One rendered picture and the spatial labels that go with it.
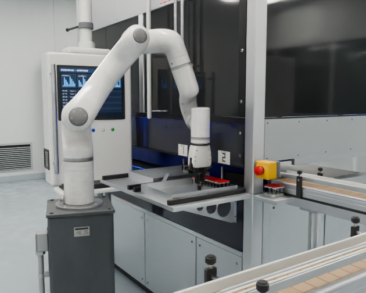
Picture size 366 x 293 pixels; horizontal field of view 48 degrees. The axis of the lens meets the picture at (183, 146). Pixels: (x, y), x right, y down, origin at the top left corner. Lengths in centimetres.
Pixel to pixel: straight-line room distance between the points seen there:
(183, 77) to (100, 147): 92
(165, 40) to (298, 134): 75
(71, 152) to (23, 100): 539
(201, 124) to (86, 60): 95
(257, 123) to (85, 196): 77
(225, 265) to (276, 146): 62
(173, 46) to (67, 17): 569
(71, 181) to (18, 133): 537
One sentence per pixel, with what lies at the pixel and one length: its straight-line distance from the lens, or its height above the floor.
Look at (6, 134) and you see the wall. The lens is 700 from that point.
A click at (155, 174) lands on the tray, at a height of 88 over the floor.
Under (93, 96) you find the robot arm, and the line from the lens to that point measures 165.
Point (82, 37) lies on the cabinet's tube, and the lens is 256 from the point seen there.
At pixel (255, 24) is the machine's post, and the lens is 181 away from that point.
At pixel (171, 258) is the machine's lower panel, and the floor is 38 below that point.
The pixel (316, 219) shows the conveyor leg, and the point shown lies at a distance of 182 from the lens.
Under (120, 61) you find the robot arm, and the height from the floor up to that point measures 144.
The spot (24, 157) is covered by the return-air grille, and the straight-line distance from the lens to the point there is 708.
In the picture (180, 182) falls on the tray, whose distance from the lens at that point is 197.
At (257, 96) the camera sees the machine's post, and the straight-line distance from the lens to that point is 179.
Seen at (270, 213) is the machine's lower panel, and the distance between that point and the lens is 193.
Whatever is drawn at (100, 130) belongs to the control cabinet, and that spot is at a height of 111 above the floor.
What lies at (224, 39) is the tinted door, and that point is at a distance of 196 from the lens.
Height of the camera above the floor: 129
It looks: 6 degrees down
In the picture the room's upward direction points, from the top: straight up
